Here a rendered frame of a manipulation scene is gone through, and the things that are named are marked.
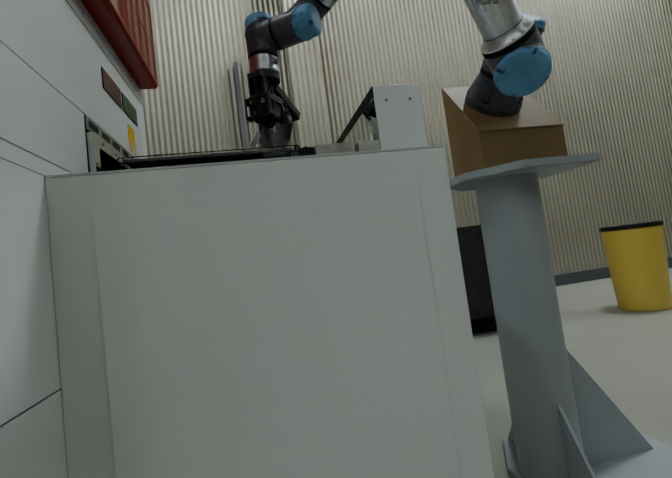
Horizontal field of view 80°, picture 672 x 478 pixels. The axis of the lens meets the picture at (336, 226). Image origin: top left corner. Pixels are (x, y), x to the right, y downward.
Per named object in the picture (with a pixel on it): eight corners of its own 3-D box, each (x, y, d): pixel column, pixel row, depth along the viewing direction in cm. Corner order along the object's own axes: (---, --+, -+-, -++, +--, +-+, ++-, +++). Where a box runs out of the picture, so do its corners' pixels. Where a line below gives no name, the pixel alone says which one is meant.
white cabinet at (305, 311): (91, 805, 51) (43, 177, 57) (200, 454, 145) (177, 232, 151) (530, 643, 64) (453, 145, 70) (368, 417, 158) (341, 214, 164)
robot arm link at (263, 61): (260, 71, 104) (286, 61, 101) (262, 88, 104) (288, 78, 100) (241, 60, 97) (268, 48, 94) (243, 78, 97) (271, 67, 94)
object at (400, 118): (383, 157, 73) (372, 84, 74) (330, 203, 127) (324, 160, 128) (430, 153, 75) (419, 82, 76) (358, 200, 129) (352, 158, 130)
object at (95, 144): (87, 181, 73) (83, 131, 74) (151, 212, 116) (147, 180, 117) (98, 180, 74) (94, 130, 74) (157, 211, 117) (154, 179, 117)
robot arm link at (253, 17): (264, 3, 94) (235, 16, 98) (270, 48, 94) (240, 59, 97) (282, 19, 102) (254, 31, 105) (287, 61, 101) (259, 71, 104)
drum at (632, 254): (600, 308, 298) (586, 229, 302) (641, 300, 306) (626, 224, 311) (649, 314, 261) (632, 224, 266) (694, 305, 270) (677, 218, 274)
